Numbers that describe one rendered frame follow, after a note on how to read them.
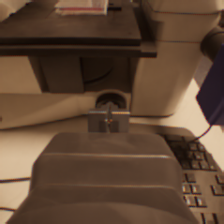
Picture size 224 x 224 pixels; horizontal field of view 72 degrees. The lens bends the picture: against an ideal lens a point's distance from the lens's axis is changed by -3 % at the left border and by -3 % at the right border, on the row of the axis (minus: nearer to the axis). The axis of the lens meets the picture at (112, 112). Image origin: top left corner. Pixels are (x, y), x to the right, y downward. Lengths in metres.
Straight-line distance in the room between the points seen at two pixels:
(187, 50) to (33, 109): 0.31
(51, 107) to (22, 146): 0.10
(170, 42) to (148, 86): 0.09
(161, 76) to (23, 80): 0.26
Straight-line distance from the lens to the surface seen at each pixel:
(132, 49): 0.22
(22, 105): 0.38
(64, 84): 0.33
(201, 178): 0.33
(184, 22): 0.28
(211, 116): 0.25
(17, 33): 0.27
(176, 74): 0.32
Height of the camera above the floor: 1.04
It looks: 48 degrees down
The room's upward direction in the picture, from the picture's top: 1 degrees clockwise
